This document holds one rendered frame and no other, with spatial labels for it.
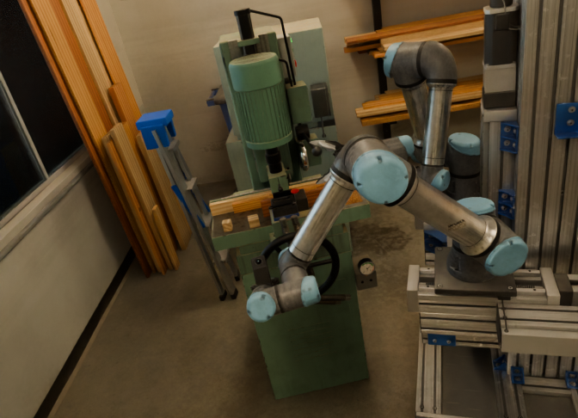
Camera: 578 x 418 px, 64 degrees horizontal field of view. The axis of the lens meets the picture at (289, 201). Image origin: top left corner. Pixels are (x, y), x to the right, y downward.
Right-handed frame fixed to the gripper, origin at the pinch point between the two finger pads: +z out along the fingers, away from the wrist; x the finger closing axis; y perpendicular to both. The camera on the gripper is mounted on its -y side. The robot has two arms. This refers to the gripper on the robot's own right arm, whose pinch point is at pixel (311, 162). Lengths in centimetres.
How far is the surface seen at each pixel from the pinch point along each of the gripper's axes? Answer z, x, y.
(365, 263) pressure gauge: -14.0, 42.8, 2.0
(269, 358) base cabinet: 31, 85, -9
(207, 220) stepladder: 55, 51, -97
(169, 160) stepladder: 64, 9, -85
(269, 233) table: 19.5, 24.1, -1.9
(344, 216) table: -9.2, 23.6, -2.2
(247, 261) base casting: 30.1, 34.5, -3.4
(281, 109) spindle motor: 6.5, -18.9, -8.4
